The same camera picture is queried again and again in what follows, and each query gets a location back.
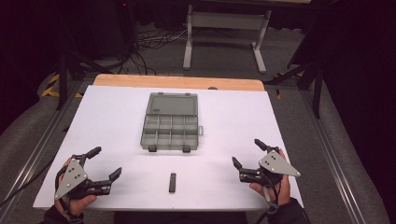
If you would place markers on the white board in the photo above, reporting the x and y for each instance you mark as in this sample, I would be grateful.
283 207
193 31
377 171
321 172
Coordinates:
124 124

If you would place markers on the yellow black hazard tape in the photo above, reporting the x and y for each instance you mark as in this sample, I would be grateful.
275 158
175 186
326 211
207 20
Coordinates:
49 87

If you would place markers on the wooden table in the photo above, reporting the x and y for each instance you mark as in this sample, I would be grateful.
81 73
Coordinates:
174 82

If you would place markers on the small black stick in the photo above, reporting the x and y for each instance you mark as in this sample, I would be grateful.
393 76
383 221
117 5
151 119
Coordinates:
172 183

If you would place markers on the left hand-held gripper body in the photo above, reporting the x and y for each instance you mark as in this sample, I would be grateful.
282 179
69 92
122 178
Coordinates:
72 177

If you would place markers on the grey clear compartment box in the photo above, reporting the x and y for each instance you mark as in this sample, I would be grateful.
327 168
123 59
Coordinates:
170 124

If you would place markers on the black metal stand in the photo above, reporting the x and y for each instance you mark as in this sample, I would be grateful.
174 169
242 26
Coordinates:
63 81
317 90

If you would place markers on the person's right hand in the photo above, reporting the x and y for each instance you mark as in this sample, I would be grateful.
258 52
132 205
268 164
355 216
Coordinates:
281 191

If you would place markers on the grey floor rail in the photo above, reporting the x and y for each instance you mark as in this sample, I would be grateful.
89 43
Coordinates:
333 161
34 155

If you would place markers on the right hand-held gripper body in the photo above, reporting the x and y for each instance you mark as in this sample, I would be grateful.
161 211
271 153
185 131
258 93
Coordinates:
275 165

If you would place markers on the person's left hand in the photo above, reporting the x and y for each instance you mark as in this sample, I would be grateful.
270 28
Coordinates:
77 203

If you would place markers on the grey metal desk frame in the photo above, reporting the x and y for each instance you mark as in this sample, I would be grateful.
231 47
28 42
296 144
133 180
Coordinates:
229 21

